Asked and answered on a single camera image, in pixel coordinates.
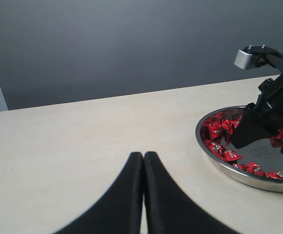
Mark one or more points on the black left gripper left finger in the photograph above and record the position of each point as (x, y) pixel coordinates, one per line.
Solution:
(119, 210)

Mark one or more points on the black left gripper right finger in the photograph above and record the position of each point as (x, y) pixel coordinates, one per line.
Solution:
(169, 210)

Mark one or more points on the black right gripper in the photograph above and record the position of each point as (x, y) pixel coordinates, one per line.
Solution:
(263, 119)

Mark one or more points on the round stainless steel plate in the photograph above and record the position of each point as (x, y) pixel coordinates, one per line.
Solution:
(261, 151)

